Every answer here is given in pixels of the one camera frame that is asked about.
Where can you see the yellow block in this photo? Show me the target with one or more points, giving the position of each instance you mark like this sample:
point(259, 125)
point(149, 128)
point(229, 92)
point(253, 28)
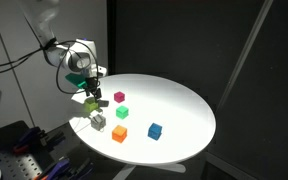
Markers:
point(90, 105)

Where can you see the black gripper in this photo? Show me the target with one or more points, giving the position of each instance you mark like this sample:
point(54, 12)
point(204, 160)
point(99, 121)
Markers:
point(92, 83)

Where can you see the pink block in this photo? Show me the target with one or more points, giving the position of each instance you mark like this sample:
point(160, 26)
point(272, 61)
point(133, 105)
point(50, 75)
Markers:
point(119, 97)

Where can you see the black perforated board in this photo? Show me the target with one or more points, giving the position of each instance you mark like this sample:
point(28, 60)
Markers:
point(17, 166)

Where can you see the green block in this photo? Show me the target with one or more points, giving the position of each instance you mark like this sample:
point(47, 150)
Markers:
point(122, 112)

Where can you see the orange block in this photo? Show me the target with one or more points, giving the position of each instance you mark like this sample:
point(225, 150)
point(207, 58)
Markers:
point(119, 134)

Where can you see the grey metal pole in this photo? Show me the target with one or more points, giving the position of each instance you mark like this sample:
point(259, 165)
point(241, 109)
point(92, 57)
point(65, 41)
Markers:
point(247, 50)

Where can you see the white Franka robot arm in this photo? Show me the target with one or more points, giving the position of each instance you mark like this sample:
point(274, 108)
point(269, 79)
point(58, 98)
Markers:
point(70, 60)

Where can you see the purple orange spring clamp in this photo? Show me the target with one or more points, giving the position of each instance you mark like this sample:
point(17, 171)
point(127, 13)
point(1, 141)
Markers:
point(30, 136)
point(60, 168)

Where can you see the gray block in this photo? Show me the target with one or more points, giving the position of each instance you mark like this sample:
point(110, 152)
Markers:
point(98, 122)

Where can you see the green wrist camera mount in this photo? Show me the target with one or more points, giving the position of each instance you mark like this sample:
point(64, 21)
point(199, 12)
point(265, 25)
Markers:
point(74, 80)

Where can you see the blue block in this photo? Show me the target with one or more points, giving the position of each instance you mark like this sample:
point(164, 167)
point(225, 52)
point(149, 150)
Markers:
point(154, 131)

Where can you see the white table base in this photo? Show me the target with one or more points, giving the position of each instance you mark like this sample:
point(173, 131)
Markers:
point(164, 167)

